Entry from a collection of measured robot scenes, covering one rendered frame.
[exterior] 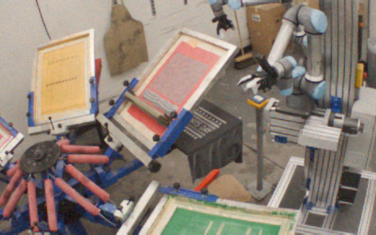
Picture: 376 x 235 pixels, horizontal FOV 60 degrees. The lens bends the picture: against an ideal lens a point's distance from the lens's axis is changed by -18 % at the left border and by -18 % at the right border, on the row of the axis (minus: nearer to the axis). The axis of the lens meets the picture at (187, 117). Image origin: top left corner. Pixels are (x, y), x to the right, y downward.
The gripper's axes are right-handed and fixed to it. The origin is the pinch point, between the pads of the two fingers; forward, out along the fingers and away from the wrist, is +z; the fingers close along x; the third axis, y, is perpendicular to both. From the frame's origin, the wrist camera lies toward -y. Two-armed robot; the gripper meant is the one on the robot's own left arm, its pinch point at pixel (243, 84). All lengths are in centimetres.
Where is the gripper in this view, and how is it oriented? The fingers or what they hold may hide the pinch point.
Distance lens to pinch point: 166.8
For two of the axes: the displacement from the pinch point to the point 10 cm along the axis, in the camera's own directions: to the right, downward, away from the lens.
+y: 2.1, 8.6, 4.6
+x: -5.8, -2.7, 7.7
